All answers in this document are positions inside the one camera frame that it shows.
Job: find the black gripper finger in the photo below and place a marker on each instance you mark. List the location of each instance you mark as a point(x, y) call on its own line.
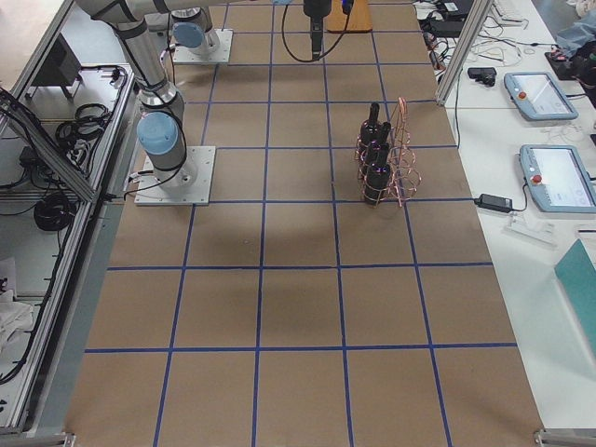
point(316, 35)

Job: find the dark wine bottle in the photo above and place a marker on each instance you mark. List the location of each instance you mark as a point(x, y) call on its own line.
point(369, 128)
point(376, 181)
point(377, 148)

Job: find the black power brick top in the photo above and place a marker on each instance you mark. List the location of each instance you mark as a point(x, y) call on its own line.
point(451, 29)

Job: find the black handheld device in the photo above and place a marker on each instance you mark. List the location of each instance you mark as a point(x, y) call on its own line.
point(483, 75)

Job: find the upper teach pendant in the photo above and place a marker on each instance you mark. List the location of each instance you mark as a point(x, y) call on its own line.
point(539, 97)

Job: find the teach pendant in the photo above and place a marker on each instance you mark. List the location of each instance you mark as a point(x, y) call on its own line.
point(557, 179)
point(539, 97)

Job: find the black power adapter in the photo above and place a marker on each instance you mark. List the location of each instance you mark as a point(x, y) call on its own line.
point(495, 203)

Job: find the lower teach pendant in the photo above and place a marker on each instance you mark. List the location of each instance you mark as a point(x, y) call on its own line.
point(557, 179)

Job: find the clear acrylic stand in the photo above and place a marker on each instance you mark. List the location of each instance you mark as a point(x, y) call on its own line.
point(542, 232)

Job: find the copper wire bottle basket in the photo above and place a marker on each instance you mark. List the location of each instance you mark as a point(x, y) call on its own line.
point(404, 177)

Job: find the aluminium frame post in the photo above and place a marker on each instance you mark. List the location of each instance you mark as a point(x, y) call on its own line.
point(470, 32)

